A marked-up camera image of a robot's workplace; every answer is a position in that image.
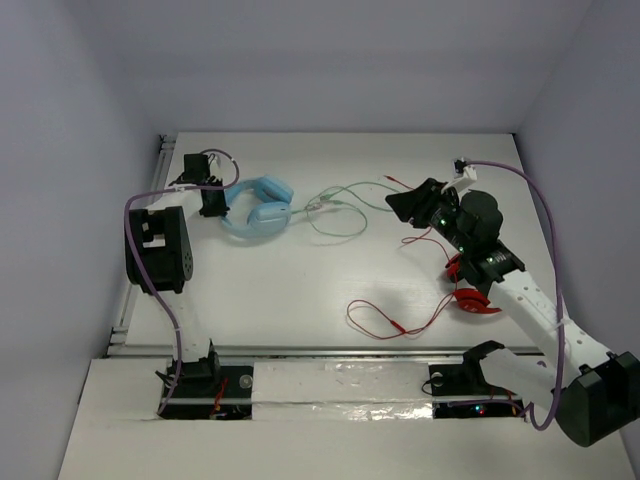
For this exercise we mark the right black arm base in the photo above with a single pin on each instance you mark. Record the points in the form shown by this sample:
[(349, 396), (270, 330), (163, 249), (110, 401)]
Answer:
[(460, 391)]

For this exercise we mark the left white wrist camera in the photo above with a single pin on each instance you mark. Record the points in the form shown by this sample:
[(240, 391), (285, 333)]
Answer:
[(215, 168)]

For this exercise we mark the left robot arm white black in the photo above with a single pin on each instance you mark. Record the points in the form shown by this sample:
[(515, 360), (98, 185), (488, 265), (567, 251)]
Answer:
[(159, 258)]

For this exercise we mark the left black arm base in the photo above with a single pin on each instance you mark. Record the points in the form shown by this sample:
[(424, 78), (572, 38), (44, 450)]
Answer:
[(206, 390)]

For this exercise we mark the red headphones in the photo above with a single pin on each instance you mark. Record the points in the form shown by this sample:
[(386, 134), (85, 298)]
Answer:
[(467, 299)]

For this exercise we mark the white foam block with tape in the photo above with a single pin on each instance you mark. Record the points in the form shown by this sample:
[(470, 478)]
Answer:
[(340, 391)]

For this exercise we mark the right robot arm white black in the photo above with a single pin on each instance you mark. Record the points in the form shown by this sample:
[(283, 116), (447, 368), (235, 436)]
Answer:
[(586, 388)]

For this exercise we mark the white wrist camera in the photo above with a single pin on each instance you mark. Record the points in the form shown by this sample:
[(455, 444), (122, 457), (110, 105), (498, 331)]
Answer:
[(465, 175), (215, 168)]

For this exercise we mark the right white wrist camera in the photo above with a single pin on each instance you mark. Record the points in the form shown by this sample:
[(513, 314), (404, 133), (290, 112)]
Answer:
[(465, 175)]

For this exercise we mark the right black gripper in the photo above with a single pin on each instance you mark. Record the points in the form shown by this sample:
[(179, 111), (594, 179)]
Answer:
[(417, 203)]

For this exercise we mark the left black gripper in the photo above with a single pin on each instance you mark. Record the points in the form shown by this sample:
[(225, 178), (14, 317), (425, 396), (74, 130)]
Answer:
[(213, 201)]

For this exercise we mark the light blue headphones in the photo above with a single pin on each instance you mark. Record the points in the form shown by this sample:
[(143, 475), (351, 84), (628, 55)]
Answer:
[(267, 219)]

